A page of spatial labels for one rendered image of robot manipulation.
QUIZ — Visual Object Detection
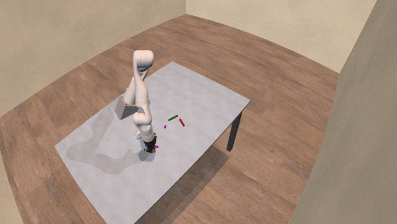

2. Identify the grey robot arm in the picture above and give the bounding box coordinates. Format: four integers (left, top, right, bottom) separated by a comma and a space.
123, 50, 154, 142

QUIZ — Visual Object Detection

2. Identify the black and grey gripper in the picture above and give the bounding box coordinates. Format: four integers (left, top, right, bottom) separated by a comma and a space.
144, 135, 157, 153

